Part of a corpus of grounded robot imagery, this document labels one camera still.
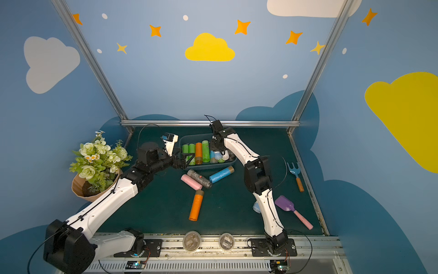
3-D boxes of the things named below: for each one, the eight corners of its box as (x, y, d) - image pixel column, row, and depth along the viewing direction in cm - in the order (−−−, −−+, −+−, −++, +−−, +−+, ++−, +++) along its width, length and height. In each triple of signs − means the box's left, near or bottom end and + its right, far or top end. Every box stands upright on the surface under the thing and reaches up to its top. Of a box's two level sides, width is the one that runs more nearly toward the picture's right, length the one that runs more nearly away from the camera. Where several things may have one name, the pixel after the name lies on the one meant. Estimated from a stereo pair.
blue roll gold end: (211, 183, 95) (210, 182, 94) (208, 179, 97) (208, 177, 96) (234, 171, 101) (235, 169, 99) (231, 167, 103) (232, 165, 101)
